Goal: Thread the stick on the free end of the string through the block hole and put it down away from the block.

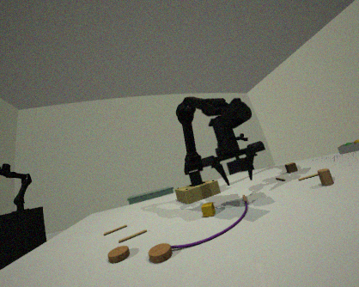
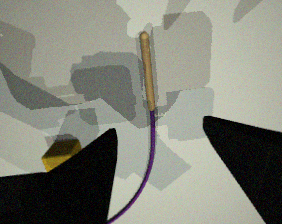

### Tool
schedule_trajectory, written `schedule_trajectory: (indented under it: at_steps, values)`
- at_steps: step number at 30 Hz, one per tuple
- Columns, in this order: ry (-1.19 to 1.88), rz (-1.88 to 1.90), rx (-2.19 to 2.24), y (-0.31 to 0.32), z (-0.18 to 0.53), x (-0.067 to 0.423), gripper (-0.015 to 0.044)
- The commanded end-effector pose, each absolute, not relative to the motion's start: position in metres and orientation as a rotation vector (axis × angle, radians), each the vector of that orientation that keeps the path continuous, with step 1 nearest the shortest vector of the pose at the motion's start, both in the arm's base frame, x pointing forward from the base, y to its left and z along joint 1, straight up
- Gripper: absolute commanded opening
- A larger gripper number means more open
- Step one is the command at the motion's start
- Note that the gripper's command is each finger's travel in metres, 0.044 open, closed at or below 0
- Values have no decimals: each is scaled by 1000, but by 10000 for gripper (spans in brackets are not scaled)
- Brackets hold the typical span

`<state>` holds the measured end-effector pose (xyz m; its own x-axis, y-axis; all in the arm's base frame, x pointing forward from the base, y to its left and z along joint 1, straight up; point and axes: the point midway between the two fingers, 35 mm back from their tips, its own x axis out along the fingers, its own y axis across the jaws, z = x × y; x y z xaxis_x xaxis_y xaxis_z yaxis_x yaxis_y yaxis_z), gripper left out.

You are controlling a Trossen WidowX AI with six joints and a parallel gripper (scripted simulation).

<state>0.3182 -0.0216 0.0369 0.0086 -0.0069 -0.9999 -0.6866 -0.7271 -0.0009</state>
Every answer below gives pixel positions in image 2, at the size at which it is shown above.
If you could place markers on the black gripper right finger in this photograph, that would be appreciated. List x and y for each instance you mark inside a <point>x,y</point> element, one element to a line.
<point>254,157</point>

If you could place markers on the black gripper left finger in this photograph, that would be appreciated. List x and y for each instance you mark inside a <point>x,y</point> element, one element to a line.
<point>77,191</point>

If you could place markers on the purple string with wooden stick end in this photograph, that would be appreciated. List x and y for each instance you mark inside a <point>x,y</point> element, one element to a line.
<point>145,46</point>

